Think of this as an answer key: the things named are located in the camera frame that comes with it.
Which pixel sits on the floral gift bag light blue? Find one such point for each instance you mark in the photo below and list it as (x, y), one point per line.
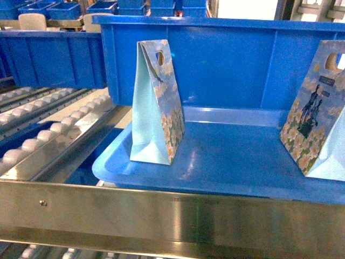
(158, 121)

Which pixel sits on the floral gift bag with figures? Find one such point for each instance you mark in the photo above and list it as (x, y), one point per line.
(314, 130)

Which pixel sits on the white roller conveyor track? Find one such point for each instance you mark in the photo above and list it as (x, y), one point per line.
(17, 112)
(14, 156)

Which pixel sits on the white roller conveyor track far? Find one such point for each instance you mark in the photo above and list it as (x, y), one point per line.
(17, 112)

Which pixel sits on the blue plastic tray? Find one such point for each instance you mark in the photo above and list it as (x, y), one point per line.
(223, 151)

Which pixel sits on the large blue plastic bin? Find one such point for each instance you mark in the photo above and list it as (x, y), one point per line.
(231, 63)

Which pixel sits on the blue plastic bin left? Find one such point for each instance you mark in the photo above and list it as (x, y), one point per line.
(55, 59)

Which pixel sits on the grey office chair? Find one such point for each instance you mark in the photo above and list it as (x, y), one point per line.
(32, 22)

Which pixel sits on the stainless steel rack front rail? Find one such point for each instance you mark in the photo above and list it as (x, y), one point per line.
(174, 225)

